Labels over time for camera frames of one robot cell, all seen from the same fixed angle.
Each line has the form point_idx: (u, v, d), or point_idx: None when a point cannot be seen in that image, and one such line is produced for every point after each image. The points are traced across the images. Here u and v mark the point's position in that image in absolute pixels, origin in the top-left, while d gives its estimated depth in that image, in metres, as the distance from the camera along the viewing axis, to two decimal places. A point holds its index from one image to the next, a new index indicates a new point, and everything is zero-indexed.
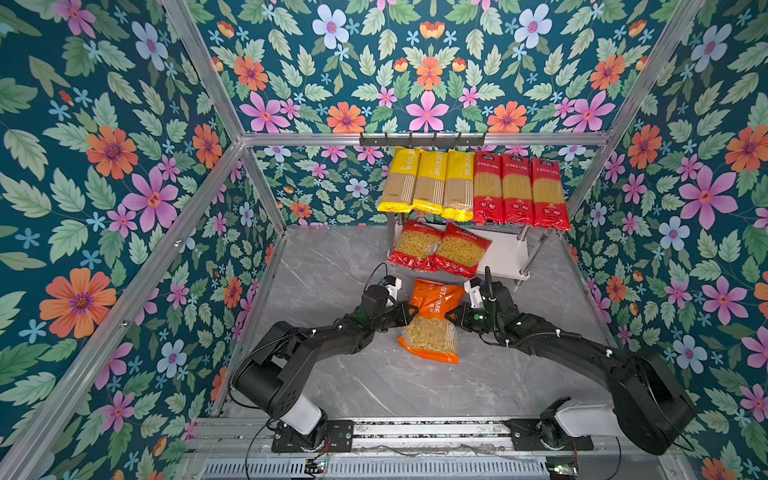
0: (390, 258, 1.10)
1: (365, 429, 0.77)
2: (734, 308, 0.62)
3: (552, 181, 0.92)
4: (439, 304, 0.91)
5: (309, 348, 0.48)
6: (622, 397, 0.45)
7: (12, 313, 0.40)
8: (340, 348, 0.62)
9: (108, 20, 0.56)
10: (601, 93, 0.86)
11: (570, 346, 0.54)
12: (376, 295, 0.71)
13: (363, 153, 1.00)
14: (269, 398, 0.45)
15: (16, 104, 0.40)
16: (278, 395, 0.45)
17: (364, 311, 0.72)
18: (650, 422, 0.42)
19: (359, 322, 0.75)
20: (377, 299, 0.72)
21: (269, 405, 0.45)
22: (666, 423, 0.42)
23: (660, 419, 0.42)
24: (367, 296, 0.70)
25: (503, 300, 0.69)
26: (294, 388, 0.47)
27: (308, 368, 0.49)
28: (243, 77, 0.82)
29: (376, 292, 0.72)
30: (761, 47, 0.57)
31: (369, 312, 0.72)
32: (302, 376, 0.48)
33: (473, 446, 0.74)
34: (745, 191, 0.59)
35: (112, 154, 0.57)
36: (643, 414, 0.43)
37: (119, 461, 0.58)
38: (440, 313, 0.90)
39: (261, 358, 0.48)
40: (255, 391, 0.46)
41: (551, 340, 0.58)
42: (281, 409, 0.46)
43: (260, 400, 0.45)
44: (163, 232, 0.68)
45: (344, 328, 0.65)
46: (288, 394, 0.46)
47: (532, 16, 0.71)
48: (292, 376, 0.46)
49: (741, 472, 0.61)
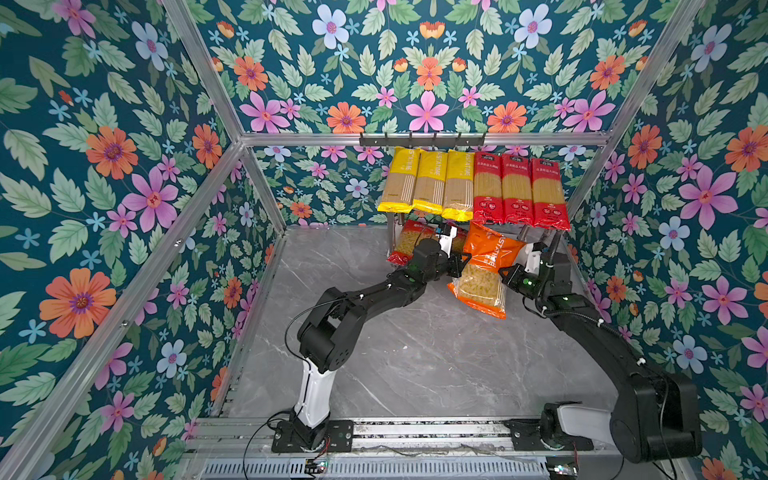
0: (391, 258, 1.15)
1: (365, 428, 0.77)
2: (734, 308, 0.62)
3: (552, 181, 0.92)
4: (494, 257, 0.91)
5: (356, 316, 0.52)
6: (625, 399, 0.44)
7: (11, 313, 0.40)
8: (396, 301, 0.67)
9: (108, 20, 0.56)
10: (601, 93, 0.86)
11: (604, 338, 0.52)
12: (428, 251, 0.69)
13: (363, 153, 1.00)
14: (327, 353, 0.52)
15: (16, 104, 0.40)
16: (333, 352, 0.51)
17: (416, 265, 0.71)
18: (641, 435, 0.41)
19: (409, 274, 0.76)
20: (428, 256, 0.71)
21: (326, 360, 0.51)
22: (658, 441, 0.41)
23: (655, 434, 0.41)
24: (418, 251, 0.69)
25: (559, 271, 0.66)
26: (346, 348, 0.54)
27: (358, 332, 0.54)
28: (243, 77, 0.82)
29: (431, 247, 0.70)
30: (761, 47, 0.57)
31: (421, 267, 0.72)
32: (354, 336, 0.54)
33: (473, 446, 0.74)
34: (745, 191, 0.59)
35: (112, 154, 0.57)
36: (638, 426, 0.42)
37: (119, 461, 0.58)
38: (494, 267, 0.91)
39: (317, 320, 0.54)
40: (314, 347, 0.53)
41: (589, 326, 0.56)
42: (336, 361, 0.53)
43: (318, 357, 0.52)
44: (163, 232, 0.68)
45: (393, 285, 0.67)
46: (341, 352, 0.53)
47: (532, 16, 0.71)
48: (343, 337, 0.51)
49: (740, 473, 0.61)
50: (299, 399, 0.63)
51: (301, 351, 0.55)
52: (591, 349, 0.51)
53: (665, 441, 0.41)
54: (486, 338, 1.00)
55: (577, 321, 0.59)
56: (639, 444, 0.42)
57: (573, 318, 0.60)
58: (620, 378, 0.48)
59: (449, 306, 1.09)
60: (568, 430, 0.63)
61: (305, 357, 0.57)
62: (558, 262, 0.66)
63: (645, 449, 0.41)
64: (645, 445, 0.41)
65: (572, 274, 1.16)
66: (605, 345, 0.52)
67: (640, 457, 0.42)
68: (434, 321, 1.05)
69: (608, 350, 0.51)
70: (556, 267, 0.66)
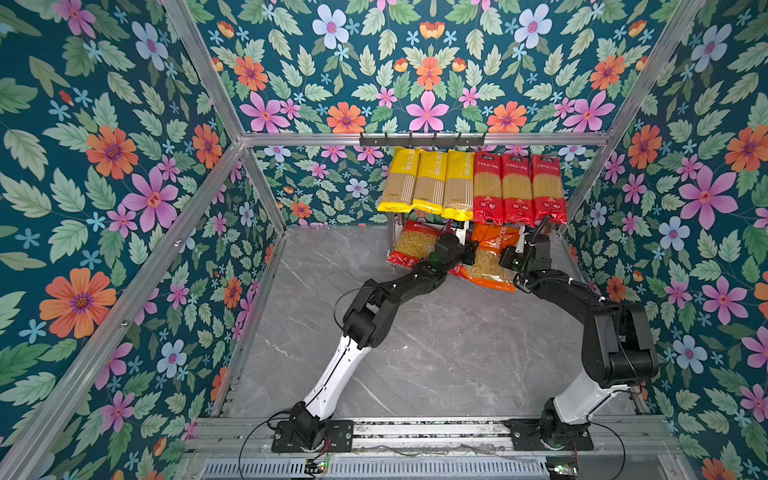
0: (391, 258, 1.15)
1: (365, 428, 0.77)
2: (734, 308, 0.62)
3: (553, 177, 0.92)
4: (499, 241, 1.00)
5: (392, 302, 0.62)
6: (589, 329, 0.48)
7: (12, 313, 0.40)
8: (421, 289, 0.78)
9: (108, 20, 0.56)
10: (601, 93, 0.86)
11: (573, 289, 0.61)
12: (448, 243, 0.80)
13: (363, 153, 1.00)
14: (369, 333, 0.63)
15: (16, 104, 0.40)
16: (375, 331, 0.63)
17: (437, 257, 0.83)
18: (603, 355, 0.49)
19: (430, 264, 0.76)
20: (449, 248, 0.81)
21: (368, 339, 0.63)
22: (619, 361, 0.47)
23: (616, 355, 0.48)
24: (439, 245, 0.79)
25: (540, 249, 0.76)
26: (384, 329, 0.65)
27: (394, 316, 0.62)
28: (243, 77, 0.82)
29: (451, 241, 0.79)
30: (761, 47, 0.57)
31: (442, 260, 0.82)
32: (391, 318, 0.65)
33: (473, 446, 0.74)
34: (745, 191, 0.59)
35: (112, 154, 0.57)
36: (599, 347, 0.50)
37: (119, 461, 0.58)
38: (498, 249, 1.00)
39: (359, 305, 0.65)
40: (357, 328, 0.64)
41: (562, 284, 0.65)
42: (376, 339, 0.64)
43: (360, 336, 0.64)
44: (163, 232, 0.68)
45: (418, 275, 0.76)
46: (381, 332, 0.64)
47: (532, 16, 0.71)
48: (383, 320, 0.62)
49: (741, 473, 0.61)
50: (315, 386, 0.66)
51: (344, 330, 0.66)
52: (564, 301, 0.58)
53: (625, 361, 0.47)
54: (486, 338, 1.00)
55: (553, 282, 0.68)
56: (602, 364, 0.49)
57: (549, 282, 0.69)
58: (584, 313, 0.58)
59: (449, 306, 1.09)
60: (569, 419, 0.63)
61: (345, 336, 0.66)
62: (540, 241, 0.75)
63: (608, 368, 0.48)
64: (608, 366, 0.48)
65: (572, 274, 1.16)
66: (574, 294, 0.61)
67: (605, 379, 0.49)
68: (434, 321, 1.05)
69: (576, 296, 0.60)
70: (537, 245, 0.76)
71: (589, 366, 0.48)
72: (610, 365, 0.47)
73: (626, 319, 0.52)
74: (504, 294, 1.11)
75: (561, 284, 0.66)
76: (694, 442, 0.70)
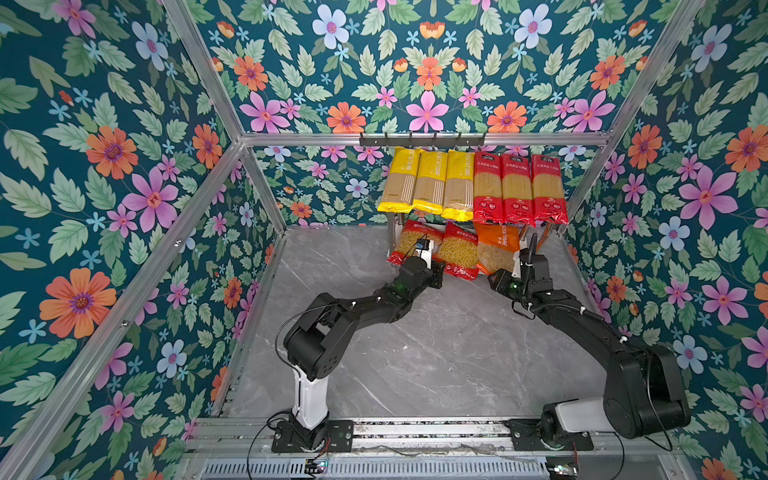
0: (391, 258, 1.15)
1: (364, 429, 0.77)
2: (734, 309, 0.62)
3: (552, 177, 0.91)
4: (505, 239, 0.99)
5: (349, 320, 0.52)
6: (613, 375, 0.46)
7: (12, 313, 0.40)
8: (384, 314, 0.67)
9: (108, 20, 0.56)
10: (601, 93, 0.86)
11: (587, 323, 0.55)
12: (414, 268, 0.71)
13: (363, 153, 1.00)
14: (315, 360, 0.50)
15: (16, 104, 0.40)
16: (321, 359, 0.50)
17: (403, 282, 0.74)
18: (633, 409, 0.43)
19: (396, 291, 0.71)
20: (414, 271, 0.72)
21: (314, 368, 0.51)
22: (649, 414, 0.43)
23: (645, 408, 0.43)
24: (405, 270, 0.71)
25: (538, 269, 0.71)
26: (335, 354, 0.52)
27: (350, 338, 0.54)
28: (243, 77, 0.82)
29: (414, 265, 0.72)
30: (761, 47, 0.57)
31: (408, 284, 0.73)
32: (345, 342, 0.53)
33: (473, 446, 0.74)
34: (745, 191, 0.59)
35: (112, 154, 0.57)
36: (628, 400, 0.44)
37: (119, 461, 0.58)
38: (507, 247, 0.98)
39: (307, 325, 0.53)
40: (301, 353, 0.52)
41: (573, 314, 0.59)
42: (324, 370, 0.51)
43: (305, 364, 0.52)
44: (163, 232, 0.68)
45: (382, 298, 0.67)
46: (330, 358, 0.51)
47: (532, 16, 0.71)
48: (335, 343, 0.51)
49: (740, 473, 0.61)
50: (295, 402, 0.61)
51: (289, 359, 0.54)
52: (576, 335, 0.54)
53: (655, 414, 0.43)
54: (486, 338, 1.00)
55: (563, 311, 0.61)
56: (631, 420, 0.44)
57: (558, 310, 0.62)
58: (607, 359, 0.50)
59: (449, 306, 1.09)
60: (569, 428, 0.63)
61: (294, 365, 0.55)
62: (536, 260, 0.71)
63: (638, 423, 0.42)
64: (638, 420, 0.42)
65: (572, 274, 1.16)
66: (589, 330, 0.54)
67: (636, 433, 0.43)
68: (434, 321, 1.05)
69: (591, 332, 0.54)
70: (535, 265, 0.71)
71: (612, 414, 0.48)
72: (639, 419, 0.42)
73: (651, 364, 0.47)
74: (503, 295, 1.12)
75: (572, 316, 0.59)
76: (693, 442, 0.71)
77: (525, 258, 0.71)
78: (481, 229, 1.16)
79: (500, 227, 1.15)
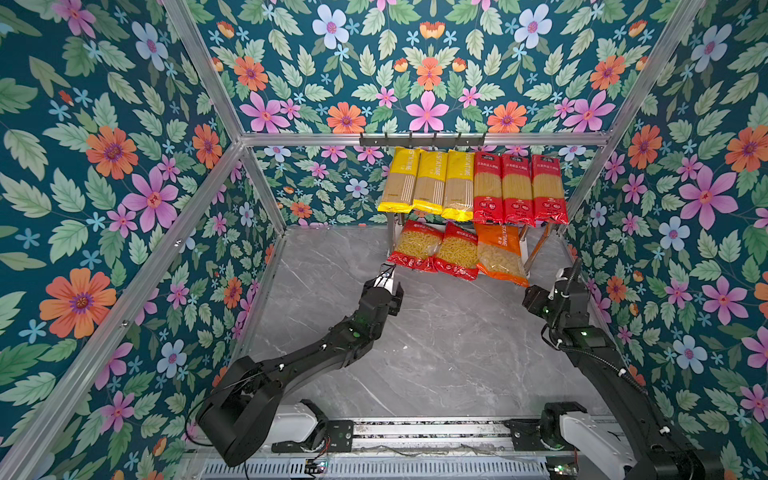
0: (391, 258, 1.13)
1: (365, 429, 0.77)
2: (733, 308, 0.62)
3: (552, 177, 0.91)
4: (505, 238, 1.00)
5: (267, 396, 0.43)
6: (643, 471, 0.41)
7: (11, 313, 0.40)
8: (333, 361, 0.57)
9: (108, 20, 0.56)
10: (601, 93, 0.86)
11: (625, 394, 0.48)
12: (375, 302, 0.62)
13: (363, 153, 1.00)
14: (228, 442, 0.42)
15: (16, 104, 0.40)
16: (233, 443, 0.42)
17: (363, 318, 0.64)
18: None
19: (355, 329, 0.65)
20: (376, 306, 0.63)
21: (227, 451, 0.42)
22: None
23: None
24: (365, 303, 0.62)
25: (574, 302, 0.63)
26: (253, 434, 0.43)
27: (269, 414, 0.43)
28: (243, 77, 0.82)
29: (379, 298, 0.63)
30: (761, 47, 0.57)
31: (368, 318, 0.63)
32: (265, 420, 0.43)
33: (473, 446, 0.74)
34: (745, 191, 0.59)
35: (112, 154, 0.57)
36: None
37: (119, 461, 0.58)
38: (507, 247, 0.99)
39: (220, 401, 0.44)
40: (217, 433, 0.43)
41: (609, 373, 0.51)
42: (240, 453, 0.42)
43: (220, 445, 0.42)
44: (163, 232, 0.68)
45: (328, 346, 0.57)
46: (246, 440, 0.42)
47: (532, 16, 0.71)
48: (247, 425, 0.42)
49: (740, 473, 0.61)
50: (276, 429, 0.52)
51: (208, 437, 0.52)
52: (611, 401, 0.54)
53: None
54: (487, 338, 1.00)
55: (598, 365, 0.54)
56: None
57: (593, 362, 0.55)
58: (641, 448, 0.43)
59: (449, 306, 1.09)
60: (567, 435, 0.63)
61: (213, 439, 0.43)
62: (574, 292, 0.62)
63: None
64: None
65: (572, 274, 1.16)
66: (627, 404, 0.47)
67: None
68: (434, 321, 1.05)
69: (628, 408, 0.47)
70: (571, 296, 0.63)
71: None
72: None
73: None
74: (503, 294, 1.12)
75: (607, 376, 0.52)
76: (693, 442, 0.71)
77: (563, 288, 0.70)
78: (481, 229, 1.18)
79: (500, 227, 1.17)
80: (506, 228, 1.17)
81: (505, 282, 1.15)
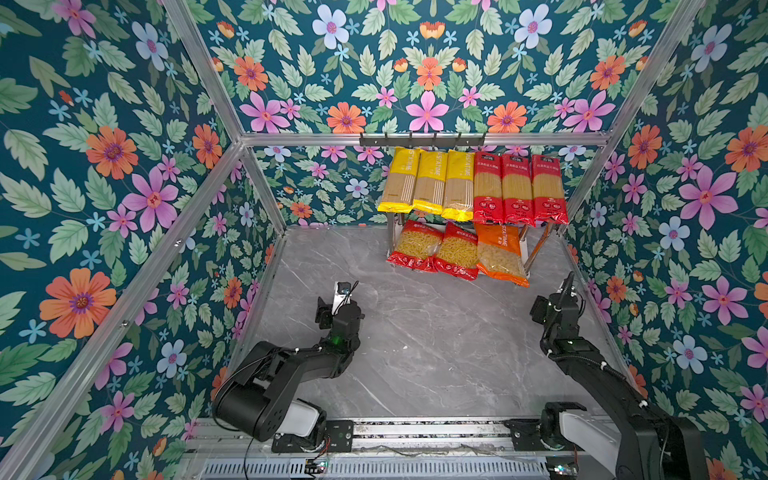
0: (391, 258, 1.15)
1: (365, 429, 0.77)
2: (734, 309, 0.62)
3: (552, 177, 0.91)
4: (505, 238, 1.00)
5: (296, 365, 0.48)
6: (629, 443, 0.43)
7: (11, 313, 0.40)
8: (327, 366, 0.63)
9: (108, 20, 0.56)
10: (601, 93, 0.86)
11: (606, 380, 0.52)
12: (347, 317, 0.69)
13: (363, 153, 1.00)
14: (258, 417, 0.43)
15: (16, 104, 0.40)
16: (266, 415, 0.43)
17: (339, 333, 0.70)
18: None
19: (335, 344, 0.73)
20: (349, 321, 0.69)
21: (256, 427, 0.43)
22: None
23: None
24: (338, 320, 0.68)
25: (565, 315, 0.67)
26: (281, 408, 0.46)
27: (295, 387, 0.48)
28: (243, 77, 0.82)
29: (350, 314, 0.70)
30: (761, 47, 0.57)
31: (344, 334, 0.69)
32: (288, 393, 0.47)
33: (473, 446, 0.74)
34: (745, 191, 0.59)
35: (112, 154, 0.57)
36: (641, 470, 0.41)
37: (119, 461, 0.58)
38: (507, 247, 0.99)
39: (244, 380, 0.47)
40: (239, 415, 0.44)
41: (593, 368, 0.56)
42: (269, 428, 0.45)
43: (247, 422, 0.43)
44: (163, 232, 0.68)
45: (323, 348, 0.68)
46: (274, 414, 0.45)
47: (532, 16, 0.71)
48: (279, 395, 0.45)
49: (740, 473, 0.61)
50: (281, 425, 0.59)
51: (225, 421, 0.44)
52: (592, 389, 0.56)
53: None
54: (487, 338, 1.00)
55: (583, 365, 0.58)
56: None
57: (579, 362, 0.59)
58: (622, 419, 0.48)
59: (449, 306, 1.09)
60: (567, 433, 0.63)
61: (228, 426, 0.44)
62: (565, 305, 0.67)
63: None
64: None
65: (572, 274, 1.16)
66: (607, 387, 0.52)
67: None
68: (434, 321, 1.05)
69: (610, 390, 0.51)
70: (563, 311, 0.67)
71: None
72: None
73: (672, 434, 0.43)
74: (504, 294, 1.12)
75: (593, 371, 0.56)
76: None
77: (556, 301, 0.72)
78: (481, 229, 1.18)
79: (500, 227, 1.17)
80: (506, 228, 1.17)
81: (505, 282, 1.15)
